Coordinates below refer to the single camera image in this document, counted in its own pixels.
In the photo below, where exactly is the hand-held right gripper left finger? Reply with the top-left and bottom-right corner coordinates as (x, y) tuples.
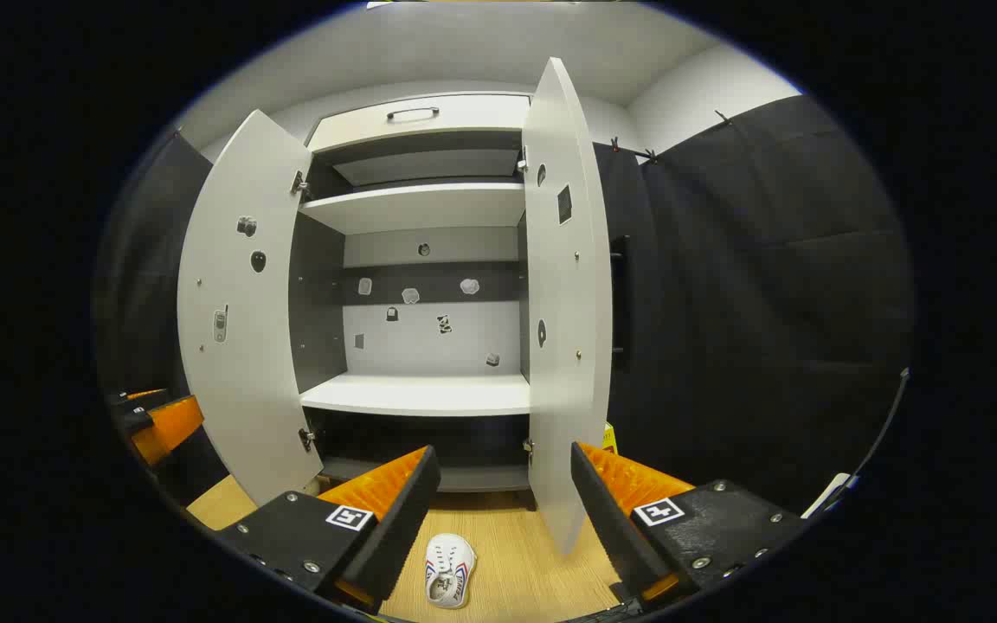
(215, 445), (443, 617)

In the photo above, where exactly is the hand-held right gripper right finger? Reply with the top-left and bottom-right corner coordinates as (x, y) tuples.
(569, 440), (813, 612)

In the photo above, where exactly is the white canvas shoe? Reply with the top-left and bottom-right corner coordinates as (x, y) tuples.
(425, 533), (477, 609)

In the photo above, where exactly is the cabinet door with phone sticker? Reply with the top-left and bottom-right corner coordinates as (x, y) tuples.
(177, 108), (326, 507)

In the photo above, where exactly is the cabinet door with headphones sticker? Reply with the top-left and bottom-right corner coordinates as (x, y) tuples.
(520, 56), (616, 556)

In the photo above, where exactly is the grey shoe cabinet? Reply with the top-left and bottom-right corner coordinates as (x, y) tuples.
(289, 91), (543, 511)

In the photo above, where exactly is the white cabinet shelf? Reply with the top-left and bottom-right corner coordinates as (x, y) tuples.
(299, 182), (527, 235)
(299, 372), (532, 417)

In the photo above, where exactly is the grey cabinet drawer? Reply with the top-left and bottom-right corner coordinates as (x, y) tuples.
(306, 93), (534, 153)

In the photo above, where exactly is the black door handle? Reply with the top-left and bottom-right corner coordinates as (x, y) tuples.
(609, 235), (634, 369)

